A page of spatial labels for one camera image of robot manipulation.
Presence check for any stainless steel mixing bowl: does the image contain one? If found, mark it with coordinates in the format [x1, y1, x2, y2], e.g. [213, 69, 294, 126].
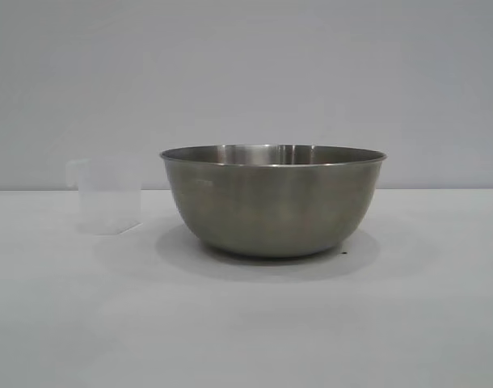
[158, 143, 388, 259]

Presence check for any translucent plastic measuring cup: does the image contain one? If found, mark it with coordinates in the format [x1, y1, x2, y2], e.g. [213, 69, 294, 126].
[65, 157, 143, 236]

